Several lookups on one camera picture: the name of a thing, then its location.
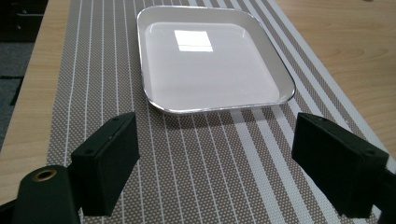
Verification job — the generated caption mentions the brown white striped woven placemat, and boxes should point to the brown white striped woven placemat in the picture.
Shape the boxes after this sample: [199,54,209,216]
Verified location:
[46,0,396,224]

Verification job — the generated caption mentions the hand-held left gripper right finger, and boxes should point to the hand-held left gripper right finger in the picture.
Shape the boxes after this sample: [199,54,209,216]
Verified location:
[290,112,390,219]

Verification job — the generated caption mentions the dark equipment base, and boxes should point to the dark equipment base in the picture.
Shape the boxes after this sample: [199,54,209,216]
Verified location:
[0,0,50,44]

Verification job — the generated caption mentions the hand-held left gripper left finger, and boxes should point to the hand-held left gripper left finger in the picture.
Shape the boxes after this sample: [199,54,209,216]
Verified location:
[70,111,141,217]

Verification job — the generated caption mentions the white square plate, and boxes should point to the white square plate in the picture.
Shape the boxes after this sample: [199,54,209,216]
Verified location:
[136,5,296,116]

